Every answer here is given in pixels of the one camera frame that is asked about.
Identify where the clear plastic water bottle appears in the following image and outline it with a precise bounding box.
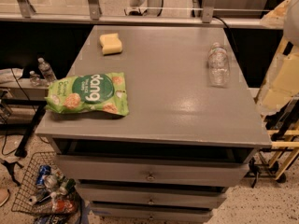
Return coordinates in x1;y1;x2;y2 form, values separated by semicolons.
207;42;230;87

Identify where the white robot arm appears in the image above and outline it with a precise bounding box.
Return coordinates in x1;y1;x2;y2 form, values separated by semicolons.
283;0;299;46

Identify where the upright water bottle on desk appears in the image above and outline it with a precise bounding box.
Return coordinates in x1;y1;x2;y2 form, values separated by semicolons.
37;58;56;83

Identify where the small water bottle on desk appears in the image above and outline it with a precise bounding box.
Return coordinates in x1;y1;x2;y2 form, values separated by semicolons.
30;71;41;87

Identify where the red label bottle in basket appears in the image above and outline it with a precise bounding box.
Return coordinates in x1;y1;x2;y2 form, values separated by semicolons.
37;199;78;215

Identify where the green dang chips bag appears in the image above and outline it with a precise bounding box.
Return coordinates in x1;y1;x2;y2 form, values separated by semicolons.
45;72;129;116

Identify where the grey drawer cabinet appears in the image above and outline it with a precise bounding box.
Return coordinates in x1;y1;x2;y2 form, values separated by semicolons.
35;24;273;224

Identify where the yellow sponge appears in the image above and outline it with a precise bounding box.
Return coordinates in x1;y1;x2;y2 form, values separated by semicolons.
99;33;122;55

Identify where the top grey drawer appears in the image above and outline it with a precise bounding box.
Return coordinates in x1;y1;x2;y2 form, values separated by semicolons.
54;155;249;187

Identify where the grey drawer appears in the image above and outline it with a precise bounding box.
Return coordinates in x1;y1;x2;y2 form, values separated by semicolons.
91;203;212;223
76;184;226;209
54;155;249;187

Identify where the middle grey drawer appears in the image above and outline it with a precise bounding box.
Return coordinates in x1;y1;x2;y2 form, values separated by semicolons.
76;184;226;209

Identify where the green can in basket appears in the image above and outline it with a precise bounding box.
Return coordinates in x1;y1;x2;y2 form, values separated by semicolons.
59;178;76;195

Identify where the bottom grey drawer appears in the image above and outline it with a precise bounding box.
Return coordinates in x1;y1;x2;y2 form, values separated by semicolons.
91;203;212;223

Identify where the blue soda can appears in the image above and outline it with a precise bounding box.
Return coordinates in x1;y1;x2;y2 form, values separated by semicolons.
36;165;51;189

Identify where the grey side desk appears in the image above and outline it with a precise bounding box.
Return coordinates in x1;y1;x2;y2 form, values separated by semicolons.
0;78;48;158

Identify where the metal railing shelf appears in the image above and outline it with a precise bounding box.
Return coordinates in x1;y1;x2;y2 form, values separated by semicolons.
0;0;270;28

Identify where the black wire basket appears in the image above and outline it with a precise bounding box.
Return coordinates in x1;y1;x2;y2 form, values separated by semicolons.
12;152;78;216

